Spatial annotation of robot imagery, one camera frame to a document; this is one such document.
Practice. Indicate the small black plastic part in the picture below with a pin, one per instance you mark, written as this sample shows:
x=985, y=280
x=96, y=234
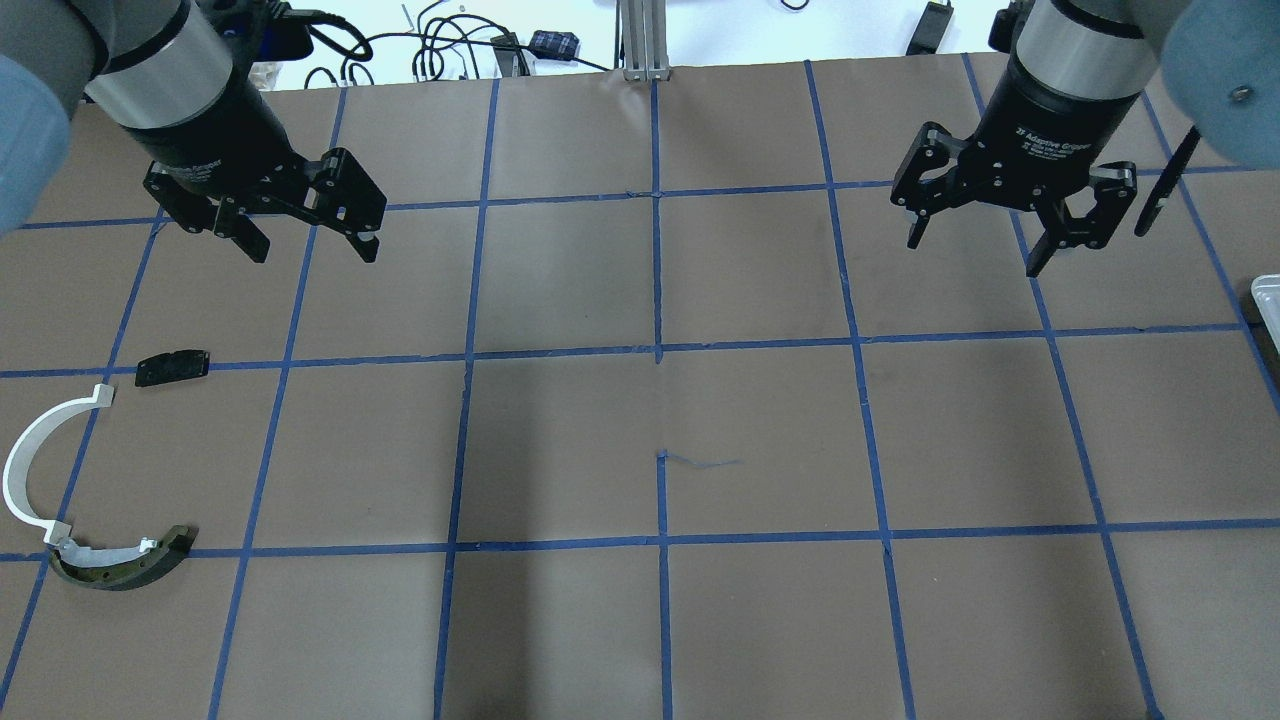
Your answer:
x=172, y=367

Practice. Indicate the white half-ring part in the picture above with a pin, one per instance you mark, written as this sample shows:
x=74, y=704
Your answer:
x=55, y=533

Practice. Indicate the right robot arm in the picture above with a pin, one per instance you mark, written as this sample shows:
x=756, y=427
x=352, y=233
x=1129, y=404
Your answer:
x=1074, y=70

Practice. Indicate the black power adapter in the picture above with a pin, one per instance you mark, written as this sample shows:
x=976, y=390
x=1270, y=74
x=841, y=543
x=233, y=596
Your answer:
x=930, y=29

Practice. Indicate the dark curved brake shoe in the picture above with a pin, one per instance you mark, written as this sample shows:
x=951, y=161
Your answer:
x=122, y=569

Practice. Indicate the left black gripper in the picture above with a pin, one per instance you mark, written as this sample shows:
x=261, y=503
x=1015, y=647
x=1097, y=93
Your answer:
x=215, y=128

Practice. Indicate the silver ribbed metal tray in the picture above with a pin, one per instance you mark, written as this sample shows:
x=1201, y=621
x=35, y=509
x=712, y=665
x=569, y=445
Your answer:
x=1265, y=292

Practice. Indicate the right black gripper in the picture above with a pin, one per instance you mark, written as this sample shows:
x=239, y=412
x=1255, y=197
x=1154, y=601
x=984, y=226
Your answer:
x=1050, y=130

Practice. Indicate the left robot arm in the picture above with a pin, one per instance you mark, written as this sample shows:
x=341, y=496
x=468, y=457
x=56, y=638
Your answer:
x=54, y=53

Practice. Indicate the aluminium frame post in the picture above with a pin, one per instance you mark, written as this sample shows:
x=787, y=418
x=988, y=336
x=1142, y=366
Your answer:
x=642, y=40

